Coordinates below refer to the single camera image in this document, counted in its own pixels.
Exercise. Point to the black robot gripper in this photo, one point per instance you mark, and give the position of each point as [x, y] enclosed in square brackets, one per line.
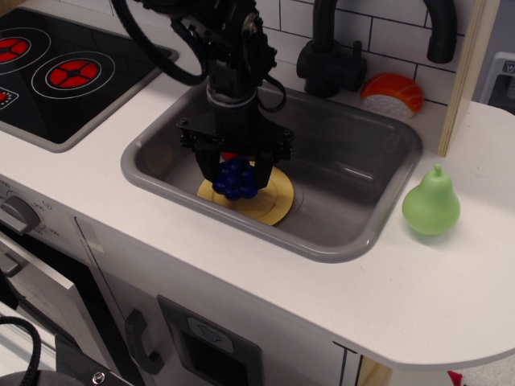
[238, 127]

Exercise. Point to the blue toy blueberries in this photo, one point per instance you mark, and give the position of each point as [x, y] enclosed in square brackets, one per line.
[235, 179]

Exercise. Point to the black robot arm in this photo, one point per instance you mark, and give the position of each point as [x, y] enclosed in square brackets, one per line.
[234, 56]

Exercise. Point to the yellow toy plate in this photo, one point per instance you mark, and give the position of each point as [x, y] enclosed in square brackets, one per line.
[269, 206]

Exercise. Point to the grey toy sink basin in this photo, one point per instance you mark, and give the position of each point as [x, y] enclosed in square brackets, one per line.
[348, 167]

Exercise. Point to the red toy strawberry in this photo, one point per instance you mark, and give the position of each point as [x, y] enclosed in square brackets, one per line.
[227, 155]

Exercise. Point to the black toy faucet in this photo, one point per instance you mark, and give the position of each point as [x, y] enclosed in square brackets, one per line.
[327, 70]

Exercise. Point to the salmon sushi toy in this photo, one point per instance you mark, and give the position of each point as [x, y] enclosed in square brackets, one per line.
[393, 94]

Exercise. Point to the grey dishwasher panel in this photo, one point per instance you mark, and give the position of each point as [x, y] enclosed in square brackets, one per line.
[210, 351]

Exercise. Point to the black toy stovetop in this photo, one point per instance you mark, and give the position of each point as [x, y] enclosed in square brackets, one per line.
[61, 79]

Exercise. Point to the green toy pear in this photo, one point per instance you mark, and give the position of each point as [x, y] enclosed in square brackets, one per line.
[432, 207]

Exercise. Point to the grey oven knob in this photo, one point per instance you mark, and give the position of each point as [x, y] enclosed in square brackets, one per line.
[18, 216]

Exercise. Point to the white toy oven door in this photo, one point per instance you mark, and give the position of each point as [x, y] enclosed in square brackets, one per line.
[43, 292]

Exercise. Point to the grey appliance in background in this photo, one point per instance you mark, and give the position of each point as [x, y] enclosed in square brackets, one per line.
[498, 90]

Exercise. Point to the wooden side panel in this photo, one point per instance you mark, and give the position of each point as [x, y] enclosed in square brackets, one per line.
[458, 91]

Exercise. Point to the grey cabinet door handle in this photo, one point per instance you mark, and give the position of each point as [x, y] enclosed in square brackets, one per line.
[134, 328]

